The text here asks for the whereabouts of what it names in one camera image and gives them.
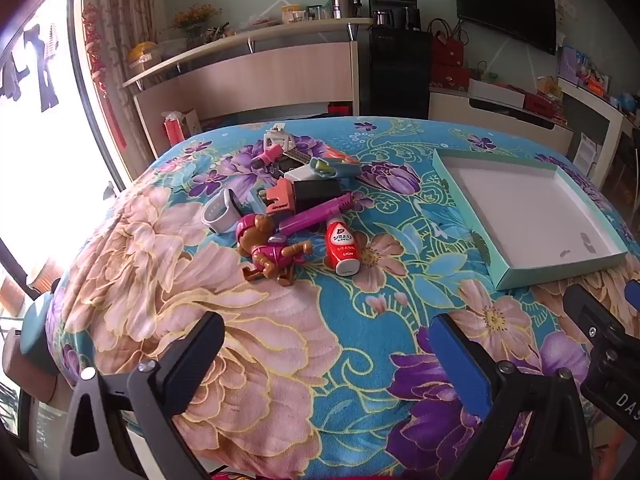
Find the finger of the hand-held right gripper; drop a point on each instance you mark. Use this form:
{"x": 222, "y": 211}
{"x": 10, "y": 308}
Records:
{"x": 595, "y": 320}
{"x": 633, "y": 294}

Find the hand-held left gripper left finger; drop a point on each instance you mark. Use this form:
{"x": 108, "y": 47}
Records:
{"x": 192, "y": 365}

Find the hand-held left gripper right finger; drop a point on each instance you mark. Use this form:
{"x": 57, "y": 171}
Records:
{"x": 457, "y": 360}

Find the shallow teal cardboard box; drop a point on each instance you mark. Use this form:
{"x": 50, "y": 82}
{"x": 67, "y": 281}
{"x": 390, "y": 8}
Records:
{"x": 525, "y": 210}

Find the pink and brown toy dog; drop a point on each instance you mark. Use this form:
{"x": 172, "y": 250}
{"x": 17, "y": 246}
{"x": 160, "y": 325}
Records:
{"x": 265, "y": 247}

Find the white smartwatch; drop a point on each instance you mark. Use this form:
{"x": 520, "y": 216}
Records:
{"x": 220, "y": 210}

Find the small red bottle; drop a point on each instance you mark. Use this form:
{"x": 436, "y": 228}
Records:
{"x": 344, "y": 247}

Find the magenta lighter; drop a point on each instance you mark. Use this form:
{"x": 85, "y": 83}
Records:
{"x": 310, "y": 215}

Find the black charger plug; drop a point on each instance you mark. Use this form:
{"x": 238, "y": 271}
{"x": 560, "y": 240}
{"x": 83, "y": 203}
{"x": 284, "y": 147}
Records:
{"x": 315, "y": 195}

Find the black toy car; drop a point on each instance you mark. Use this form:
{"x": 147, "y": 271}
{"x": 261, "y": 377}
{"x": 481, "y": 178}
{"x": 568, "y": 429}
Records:
{"x": 287, "y": 164}

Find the silver harmonica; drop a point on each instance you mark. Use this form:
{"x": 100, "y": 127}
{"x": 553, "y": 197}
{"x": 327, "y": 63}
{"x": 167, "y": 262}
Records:
{"x": 299, "y": 156}

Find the floral teal blanket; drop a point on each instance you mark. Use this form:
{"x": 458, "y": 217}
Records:
{"x": 310, "y": 360}

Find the white printed calendar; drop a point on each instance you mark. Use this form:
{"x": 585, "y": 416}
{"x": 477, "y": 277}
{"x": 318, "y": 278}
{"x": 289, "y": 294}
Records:
{"x": 585, "y": 152}

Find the teal and brown seat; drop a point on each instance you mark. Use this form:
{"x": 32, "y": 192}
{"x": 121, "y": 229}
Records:
{"x": 35, "y": 340}

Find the white desk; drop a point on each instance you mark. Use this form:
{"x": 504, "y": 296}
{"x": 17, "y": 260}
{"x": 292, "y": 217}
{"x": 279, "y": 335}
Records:
{"x": 595, "y": 115}

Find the blue globe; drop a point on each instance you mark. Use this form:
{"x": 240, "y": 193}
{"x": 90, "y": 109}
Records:
{"x": 628, "y": 102}

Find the red flat box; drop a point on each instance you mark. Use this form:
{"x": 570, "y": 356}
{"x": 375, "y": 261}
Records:
{"x": 545, "y": 107}

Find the white charger block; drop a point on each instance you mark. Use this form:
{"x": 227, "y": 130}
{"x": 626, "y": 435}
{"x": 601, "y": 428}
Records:
{"x": 300, "y": 176}

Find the cream television cabinet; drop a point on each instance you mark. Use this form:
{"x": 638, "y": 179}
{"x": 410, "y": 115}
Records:
{"x": 500, "y": 117}

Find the teal case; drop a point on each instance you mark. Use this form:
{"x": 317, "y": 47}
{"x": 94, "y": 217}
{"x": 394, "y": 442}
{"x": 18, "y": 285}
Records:
{"x": 332, "y": 167}

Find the red tissue box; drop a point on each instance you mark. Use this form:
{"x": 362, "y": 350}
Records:
{"x": 172, "y": 127}

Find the purple desk basket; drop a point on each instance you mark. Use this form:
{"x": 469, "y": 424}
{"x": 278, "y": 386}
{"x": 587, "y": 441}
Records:
{"x": 572, "y": 62}

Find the red gift box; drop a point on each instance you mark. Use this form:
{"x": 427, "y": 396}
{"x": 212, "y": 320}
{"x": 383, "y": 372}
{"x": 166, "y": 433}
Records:
{"x": 450, "y": 77}

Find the wooden counter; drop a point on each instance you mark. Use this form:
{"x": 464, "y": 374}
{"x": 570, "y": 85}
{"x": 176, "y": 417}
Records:
{"x": 250, "y": 70}

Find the black water dispenser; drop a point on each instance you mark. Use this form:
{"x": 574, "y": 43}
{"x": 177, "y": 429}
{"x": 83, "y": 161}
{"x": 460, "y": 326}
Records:
{"x": 395, "y": 65}

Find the red handbag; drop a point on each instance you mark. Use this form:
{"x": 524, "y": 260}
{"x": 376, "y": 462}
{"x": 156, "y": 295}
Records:
{"x": 446, "y": 50}

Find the yellow round container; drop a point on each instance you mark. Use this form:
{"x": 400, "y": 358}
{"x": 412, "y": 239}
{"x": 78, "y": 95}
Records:
{"x": 142, "y": 51}

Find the red hanging ornament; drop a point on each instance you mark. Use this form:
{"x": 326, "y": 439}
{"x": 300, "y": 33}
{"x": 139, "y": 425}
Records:
{"x": 95, "y": 45}

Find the dark hanging clothes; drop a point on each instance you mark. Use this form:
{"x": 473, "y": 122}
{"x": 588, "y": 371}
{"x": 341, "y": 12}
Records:
{"x": 42, "y": 65}

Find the yellow flowers in vase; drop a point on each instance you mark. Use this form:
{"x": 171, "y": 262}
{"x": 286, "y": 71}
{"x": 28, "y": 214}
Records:
{"x": 195, "y": 17}

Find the patterned curtain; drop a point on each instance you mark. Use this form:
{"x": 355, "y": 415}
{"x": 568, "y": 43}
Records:
{"x": 127, "y": 10}

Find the steel thermos jug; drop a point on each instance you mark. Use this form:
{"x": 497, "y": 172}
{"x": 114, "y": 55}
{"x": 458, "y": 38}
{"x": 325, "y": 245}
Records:
{"x": 344, "y": 2}

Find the wall television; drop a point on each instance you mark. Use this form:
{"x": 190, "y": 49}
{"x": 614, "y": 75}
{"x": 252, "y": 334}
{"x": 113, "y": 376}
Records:
{"x": 505, "y": 5}

